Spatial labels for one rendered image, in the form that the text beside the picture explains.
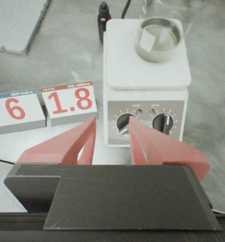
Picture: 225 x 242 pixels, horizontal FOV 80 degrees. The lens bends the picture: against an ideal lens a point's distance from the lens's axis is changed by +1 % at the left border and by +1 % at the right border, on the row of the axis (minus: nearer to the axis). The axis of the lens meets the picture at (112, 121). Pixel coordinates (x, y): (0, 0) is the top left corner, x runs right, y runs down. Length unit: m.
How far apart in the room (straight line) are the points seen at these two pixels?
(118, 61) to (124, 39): 0.04
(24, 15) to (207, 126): 0.47
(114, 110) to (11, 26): 0.32
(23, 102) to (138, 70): 0.20
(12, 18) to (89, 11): 0.18
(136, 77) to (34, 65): 0.24
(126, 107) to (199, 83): 0.19
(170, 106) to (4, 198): 0.31
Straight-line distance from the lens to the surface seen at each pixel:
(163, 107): 0.22
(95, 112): 0.27
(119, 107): 0.21
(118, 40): 0.24
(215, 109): 0.34
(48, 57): 0.36
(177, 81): 0.21
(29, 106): 0.29
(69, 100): 0.26
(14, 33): 0.42
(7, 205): 0.32
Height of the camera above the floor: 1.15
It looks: 75 degrees down
